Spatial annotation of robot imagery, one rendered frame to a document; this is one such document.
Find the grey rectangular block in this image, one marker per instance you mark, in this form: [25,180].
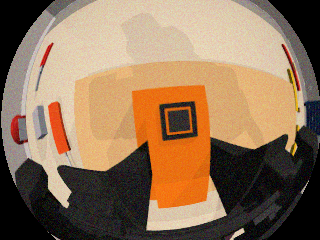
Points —
[39,125]

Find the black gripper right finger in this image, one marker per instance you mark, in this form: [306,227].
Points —
[234,169]

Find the tan wooden panel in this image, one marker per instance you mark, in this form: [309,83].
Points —
[245,107]

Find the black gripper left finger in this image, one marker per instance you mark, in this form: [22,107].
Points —
[128,184]

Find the red flat bar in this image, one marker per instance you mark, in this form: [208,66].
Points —
[293,66]

